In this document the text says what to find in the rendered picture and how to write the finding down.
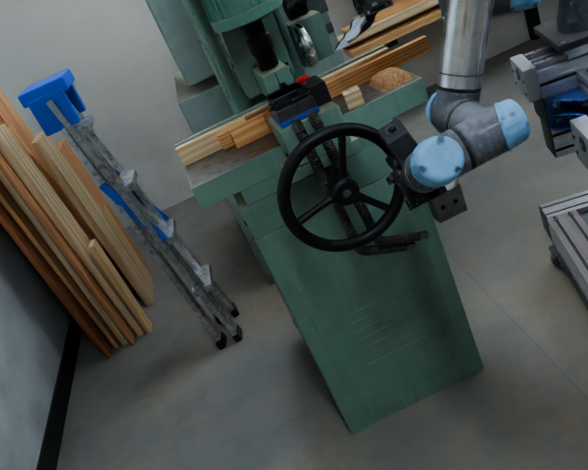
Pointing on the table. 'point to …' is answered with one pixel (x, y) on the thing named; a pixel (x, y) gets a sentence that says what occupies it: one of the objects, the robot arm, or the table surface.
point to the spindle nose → (260, 45)
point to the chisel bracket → (269, 82)
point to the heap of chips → (389, 79)
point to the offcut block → (353, 98)
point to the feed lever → (295, 8)
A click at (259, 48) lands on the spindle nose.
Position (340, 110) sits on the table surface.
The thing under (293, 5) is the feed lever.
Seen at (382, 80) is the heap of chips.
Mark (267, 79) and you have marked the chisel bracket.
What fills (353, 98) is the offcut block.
